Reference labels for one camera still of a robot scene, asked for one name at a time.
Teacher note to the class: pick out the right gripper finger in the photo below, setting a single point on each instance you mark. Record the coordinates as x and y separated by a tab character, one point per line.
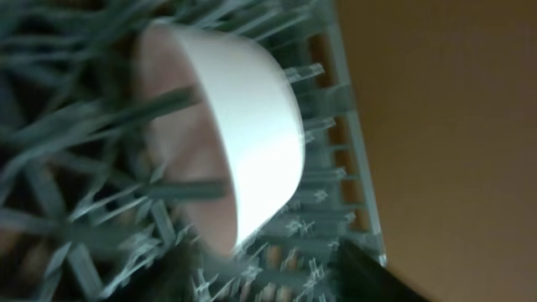
359	278

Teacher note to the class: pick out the pink saucer plate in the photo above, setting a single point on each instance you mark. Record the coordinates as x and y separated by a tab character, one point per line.
244	127

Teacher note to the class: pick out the grey dishwasher rack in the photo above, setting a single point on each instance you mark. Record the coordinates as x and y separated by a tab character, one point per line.
85	213

